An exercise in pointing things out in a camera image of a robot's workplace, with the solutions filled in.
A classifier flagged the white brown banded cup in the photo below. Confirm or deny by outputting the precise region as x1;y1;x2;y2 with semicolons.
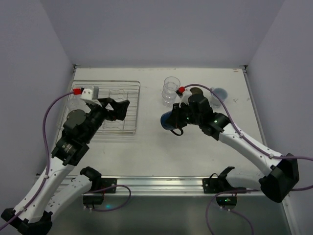
189;87;203;96

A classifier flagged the dark blue mug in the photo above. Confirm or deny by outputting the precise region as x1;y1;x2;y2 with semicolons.
160;111;184;136

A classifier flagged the clear faceted glass tumbler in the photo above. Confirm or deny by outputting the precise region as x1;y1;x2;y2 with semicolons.
162;92;177;107

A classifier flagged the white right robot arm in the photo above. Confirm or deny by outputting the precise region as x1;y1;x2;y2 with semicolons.
166;94;299;203

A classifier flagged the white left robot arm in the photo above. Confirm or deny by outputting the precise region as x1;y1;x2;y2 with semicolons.
1;98;130;235

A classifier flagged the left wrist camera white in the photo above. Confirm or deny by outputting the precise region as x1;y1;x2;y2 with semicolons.
80;86;99;100

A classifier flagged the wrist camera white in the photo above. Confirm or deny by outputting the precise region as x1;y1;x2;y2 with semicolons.
80;86;99;100
176;87;192;108

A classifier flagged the metal wire dish rack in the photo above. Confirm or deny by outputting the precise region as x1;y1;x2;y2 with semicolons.
71;80;140;139

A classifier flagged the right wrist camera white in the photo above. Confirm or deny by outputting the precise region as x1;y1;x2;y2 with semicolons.
176;87;192;108

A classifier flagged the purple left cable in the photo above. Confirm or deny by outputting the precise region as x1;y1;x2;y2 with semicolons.
0;89;132;231

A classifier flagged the purple cable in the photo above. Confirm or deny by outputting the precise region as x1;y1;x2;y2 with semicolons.
182;84;313;235
0;89;132;231

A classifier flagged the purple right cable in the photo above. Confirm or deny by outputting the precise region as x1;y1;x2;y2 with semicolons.
182;84;313;235

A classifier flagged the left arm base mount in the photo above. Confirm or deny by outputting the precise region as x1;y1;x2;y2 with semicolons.
83;178;117;209

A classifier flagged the aluminium front rail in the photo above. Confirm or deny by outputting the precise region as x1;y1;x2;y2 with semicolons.
30;175;269;196

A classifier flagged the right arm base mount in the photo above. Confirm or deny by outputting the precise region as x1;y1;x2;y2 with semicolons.
202;166;246;210

